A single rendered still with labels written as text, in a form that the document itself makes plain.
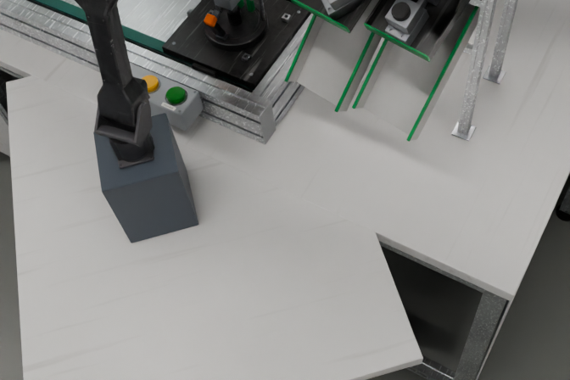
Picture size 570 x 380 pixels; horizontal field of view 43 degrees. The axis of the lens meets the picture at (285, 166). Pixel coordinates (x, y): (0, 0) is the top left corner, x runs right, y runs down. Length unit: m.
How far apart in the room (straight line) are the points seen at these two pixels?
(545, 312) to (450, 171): 0.94
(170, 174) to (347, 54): 0.41
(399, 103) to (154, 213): 0.51
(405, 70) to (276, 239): 0.41
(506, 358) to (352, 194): 0.97
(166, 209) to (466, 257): 0.57
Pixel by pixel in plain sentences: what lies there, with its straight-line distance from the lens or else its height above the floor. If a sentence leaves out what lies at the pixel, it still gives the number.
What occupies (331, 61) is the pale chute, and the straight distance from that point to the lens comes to 1.46.
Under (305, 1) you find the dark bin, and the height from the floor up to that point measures 1.20.
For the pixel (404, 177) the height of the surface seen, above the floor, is 0.86.
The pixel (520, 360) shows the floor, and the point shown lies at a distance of 2.30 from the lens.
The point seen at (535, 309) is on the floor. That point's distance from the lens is 2.37.
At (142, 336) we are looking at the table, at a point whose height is 0.86.
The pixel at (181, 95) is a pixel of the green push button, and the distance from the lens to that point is 1.54.
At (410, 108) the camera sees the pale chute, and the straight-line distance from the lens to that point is 1.41.
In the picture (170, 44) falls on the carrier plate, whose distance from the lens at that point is 1.64.
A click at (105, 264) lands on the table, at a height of 0.86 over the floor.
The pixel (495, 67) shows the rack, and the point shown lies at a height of 0.89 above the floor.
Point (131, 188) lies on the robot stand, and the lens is 1.34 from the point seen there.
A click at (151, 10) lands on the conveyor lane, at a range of 1.81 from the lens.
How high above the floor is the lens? 2.13
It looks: 56 degrees down
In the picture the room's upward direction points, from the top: 9 degrees counter-clockwise
